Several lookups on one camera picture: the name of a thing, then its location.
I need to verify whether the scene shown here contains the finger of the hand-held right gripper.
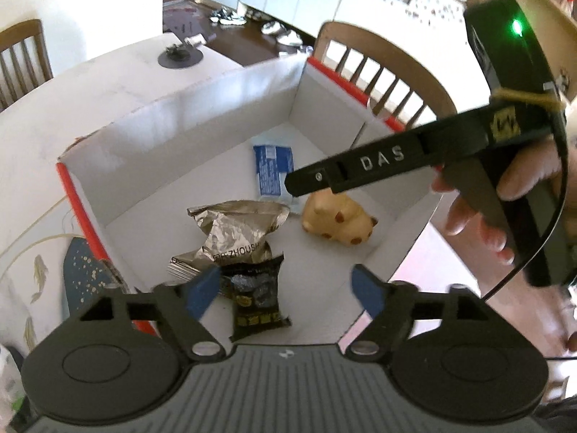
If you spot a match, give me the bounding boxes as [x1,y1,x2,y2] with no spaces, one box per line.
[287,119,445,198]

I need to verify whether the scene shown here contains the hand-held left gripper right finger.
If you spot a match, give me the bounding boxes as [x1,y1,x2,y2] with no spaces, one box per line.
[341,264,497,362]

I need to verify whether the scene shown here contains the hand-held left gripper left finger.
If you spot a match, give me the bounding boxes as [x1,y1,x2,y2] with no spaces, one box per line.
[79,267,226,362]

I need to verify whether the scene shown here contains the black snack packet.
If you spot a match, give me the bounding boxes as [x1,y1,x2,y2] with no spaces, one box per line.
[221,253,291,342]

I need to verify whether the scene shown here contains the gold foil snack packet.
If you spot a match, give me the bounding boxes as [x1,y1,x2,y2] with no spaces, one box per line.
[170,199,291,283]

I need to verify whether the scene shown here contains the yellow dog toy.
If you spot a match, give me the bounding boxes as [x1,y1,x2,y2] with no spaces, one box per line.
[301,189,378,246]

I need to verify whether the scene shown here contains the blue snack packet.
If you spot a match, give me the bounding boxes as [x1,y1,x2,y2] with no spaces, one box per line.
[252,143,300,210]

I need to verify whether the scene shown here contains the red cardboard box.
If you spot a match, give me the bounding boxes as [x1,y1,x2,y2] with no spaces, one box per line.
[56,52,447,348]

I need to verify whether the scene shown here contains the person's right hand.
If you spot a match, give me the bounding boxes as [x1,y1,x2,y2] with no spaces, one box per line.
[430,136,568,266]

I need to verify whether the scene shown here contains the brown wooden chair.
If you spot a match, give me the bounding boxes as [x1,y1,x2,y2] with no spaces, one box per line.
[0,19,54,113]
[313,21,458,134]

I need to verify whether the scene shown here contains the round black table ornament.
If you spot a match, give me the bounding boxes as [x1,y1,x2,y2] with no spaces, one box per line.
[158,40,206,70]

